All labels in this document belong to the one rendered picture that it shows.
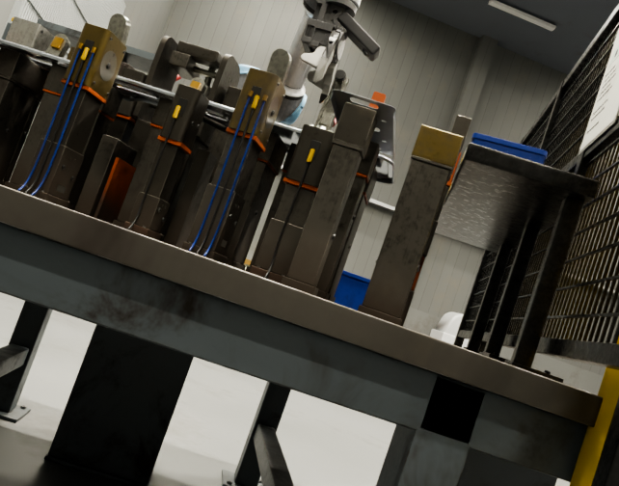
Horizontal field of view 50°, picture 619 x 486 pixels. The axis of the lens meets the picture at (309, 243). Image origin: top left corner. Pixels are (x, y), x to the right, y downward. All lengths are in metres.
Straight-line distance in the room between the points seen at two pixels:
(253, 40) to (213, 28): 0.73
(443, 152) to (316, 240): 0.36
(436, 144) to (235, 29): 11.37
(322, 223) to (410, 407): 0.29
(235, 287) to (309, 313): 0.09
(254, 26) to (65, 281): 11.81
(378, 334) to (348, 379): 0.08
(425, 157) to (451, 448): 0.55
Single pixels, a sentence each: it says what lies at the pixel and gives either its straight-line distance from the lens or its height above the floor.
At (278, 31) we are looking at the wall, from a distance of 12.56.
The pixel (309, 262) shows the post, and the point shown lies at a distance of 0.96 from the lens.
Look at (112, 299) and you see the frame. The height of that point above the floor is 0.61.
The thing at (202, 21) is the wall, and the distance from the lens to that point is 12.56.
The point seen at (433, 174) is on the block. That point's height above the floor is 0.98.
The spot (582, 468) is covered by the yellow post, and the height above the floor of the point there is 0.61.
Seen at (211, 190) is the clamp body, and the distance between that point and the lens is 1.17.
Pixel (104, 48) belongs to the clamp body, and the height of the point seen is 1.01.
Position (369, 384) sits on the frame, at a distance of 0.85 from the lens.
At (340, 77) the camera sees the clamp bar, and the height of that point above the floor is 1.20.
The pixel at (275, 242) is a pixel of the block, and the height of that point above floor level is 0.76.
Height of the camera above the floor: 0.70
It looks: 4 degrees up
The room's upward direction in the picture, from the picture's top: 19 degrees clockwise
